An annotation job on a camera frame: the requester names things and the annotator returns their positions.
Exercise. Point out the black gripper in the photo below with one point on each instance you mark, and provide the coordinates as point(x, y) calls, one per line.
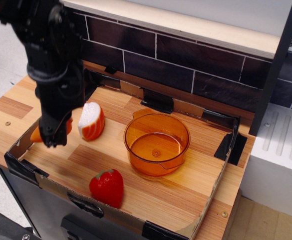
point(58, 96)

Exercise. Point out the orange toy carrot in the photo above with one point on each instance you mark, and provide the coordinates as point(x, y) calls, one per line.
point(36, 138)

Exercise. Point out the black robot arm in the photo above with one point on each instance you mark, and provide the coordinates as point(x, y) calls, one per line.
point(52, 47)

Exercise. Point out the cardboard fence with black tape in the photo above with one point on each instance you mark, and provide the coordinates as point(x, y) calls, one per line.
point(52, 184)

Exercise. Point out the transparent orange plastic pot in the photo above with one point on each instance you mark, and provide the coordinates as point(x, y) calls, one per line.
point(156, 142)

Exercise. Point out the white orange toy sushi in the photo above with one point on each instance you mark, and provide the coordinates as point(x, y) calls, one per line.
point(92, 121)

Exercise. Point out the red toy strawberry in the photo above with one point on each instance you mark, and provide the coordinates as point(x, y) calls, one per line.
point(108, 187)

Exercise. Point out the dark tile backsplash panel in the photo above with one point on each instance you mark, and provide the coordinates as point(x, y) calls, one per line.
point(231, 69)

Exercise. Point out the white ribbed sink block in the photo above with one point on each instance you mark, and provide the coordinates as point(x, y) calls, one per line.
point(268, 176)

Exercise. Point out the black vertical frame post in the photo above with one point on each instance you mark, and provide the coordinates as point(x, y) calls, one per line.
point(272, 77)

